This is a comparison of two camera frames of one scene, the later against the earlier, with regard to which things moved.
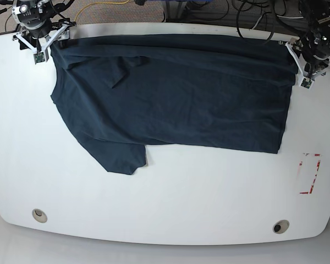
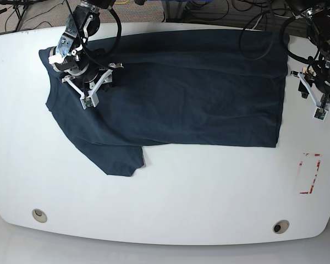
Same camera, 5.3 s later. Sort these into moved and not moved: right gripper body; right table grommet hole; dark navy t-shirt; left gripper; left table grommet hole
Moved: left gripper; right gripper body
Not moved: right table grommet hole; dark navy t-shirt; left table grommet hole
